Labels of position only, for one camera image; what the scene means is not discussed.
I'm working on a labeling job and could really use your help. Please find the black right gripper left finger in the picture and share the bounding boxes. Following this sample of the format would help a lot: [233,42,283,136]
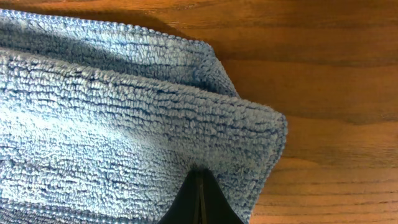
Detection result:
[158,170,200,224]

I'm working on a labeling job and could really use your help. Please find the blue microfiber cloth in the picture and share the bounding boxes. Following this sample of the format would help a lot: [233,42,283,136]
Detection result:
[1,9,287,223]

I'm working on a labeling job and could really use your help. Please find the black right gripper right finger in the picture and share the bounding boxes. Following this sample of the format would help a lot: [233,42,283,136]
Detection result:
[200,169,244,224]

